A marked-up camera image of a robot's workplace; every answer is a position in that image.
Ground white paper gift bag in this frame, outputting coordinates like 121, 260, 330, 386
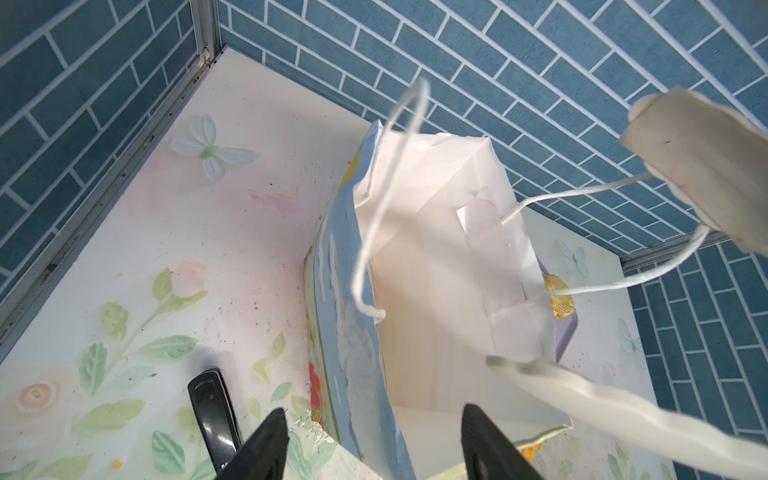
305, 79, 572, 479

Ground pale crumbly scone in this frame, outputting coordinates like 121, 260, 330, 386
543, 273, 576, 319

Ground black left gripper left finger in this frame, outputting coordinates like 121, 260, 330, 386
215, 408, 290, 480

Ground ring shaped croissant bread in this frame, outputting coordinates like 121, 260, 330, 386
519, 443, 543, 462

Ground lilac plastic tray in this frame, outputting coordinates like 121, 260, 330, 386
538, 260, 578, 362

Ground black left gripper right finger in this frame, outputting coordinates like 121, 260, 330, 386
461, 404, 542, 480

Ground metal tongs with white tips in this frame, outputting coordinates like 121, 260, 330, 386
486, 89, 767, 479

